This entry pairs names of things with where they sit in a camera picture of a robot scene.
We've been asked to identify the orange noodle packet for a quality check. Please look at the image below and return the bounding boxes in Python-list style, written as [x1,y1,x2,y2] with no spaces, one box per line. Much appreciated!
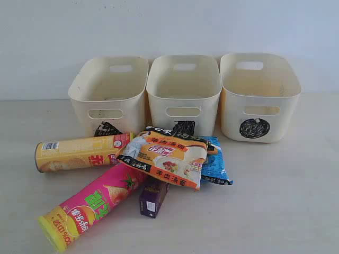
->
[117,126,216,191]

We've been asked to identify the blue noodle packet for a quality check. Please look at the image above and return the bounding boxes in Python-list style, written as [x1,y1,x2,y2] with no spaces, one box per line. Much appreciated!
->
[200,136,233,185]

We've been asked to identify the purple drink carton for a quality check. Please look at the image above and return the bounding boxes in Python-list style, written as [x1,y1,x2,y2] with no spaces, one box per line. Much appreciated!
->
[139,177,170,219]

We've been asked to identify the yellow chips can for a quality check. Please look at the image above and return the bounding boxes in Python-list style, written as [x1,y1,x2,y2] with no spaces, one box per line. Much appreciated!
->
[34,132,134,173]

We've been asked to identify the pink chips can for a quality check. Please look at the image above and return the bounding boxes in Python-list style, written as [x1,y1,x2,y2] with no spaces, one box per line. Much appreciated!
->
[38,163,147,252]

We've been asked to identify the middle cream plastic bin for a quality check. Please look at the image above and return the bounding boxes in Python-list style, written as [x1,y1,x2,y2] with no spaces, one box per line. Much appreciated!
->
[146,55,222,136]

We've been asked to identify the cream plastic bin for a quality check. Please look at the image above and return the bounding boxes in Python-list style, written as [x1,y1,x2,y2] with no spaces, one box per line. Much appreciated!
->
[220,53,301,143]
[146,55,222,136]
[68,56,149,137]

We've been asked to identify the left cream plastic bin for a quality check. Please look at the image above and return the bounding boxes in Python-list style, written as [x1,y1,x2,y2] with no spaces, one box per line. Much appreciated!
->
[68,56,149,137]

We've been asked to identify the right cream plastic bin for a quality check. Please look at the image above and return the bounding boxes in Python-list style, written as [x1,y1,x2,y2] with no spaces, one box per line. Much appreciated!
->
[220,53,301,143]

